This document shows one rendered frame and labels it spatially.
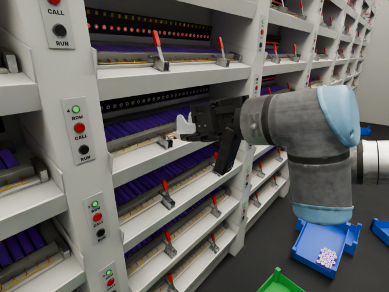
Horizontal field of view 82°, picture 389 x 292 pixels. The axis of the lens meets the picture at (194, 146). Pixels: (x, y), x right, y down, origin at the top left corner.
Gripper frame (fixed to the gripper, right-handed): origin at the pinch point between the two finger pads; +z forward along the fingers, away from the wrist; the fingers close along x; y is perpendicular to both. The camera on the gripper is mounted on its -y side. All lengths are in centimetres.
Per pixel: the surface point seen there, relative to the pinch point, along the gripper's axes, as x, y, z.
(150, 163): 7.0, -5.5, 5.3
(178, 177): -9.6, -17.3, 15.5
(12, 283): 38.6, -20.1, 15.4
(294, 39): -113, 30, 6
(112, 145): 13.8, 1.2, 9.2
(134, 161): 11.3, -3.5, 5.4
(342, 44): -253, 30, 3
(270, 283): -39, -81, 3
